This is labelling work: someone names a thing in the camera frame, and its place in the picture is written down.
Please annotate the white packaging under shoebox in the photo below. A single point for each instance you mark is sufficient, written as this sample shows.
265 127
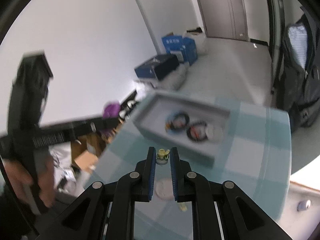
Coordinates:
173 81

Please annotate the grey phone box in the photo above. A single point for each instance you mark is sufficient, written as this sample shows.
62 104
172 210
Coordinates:
198 129

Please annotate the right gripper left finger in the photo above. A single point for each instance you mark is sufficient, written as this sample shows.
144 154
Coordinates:
106 211

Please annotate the glass sliding door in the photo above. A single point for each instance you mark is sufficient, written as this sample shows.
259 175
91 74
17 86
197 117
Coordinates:
276 16

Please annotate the grey door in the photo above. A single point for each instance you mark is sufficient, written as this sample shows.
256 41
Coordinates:
224 19

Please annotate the navy black shoe box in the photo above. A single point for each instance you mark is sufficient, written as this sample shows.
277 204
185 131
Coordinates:
157 67

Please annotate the black backpack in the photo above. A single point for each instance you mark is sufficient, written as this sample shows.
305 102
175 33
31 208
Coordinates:
298 87

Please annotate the person's left hand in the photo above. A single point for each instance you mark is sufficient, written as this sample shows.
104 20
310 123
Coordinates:
19 176

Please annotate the black white sandals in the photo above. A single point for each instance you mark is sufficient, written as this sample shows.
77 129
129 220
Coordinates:
127 108

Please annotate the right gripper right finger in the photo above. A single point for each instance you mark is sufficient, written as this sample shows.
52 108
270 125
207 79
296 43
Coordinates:
220 211

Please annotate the teal plaid tablecloth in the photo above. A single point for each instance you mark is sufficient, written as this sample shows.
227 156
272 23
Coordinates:
255 151

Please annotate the blue cardboard box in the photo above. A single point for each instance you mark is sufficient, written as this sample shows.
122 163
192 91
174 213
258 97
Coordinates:
183 47

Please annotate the small yellow earring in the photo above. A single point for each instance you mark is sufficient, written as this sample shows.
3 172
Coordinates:
182 207
162 156

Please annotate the white translucent bangle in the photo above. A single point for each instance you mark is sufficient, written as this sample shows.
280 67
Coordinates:
164 189

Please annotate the white plastic bag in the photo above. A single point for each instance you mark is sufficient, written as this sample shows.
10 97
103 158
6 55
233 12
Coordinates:
199 38

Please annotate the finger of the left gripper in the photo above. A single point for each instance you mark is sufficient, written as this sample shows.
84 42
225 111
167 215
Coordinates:
76 128

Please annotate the brown cardboard box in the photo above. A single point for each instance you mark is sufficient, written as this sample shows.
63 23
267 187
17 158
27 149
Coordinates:
86 151

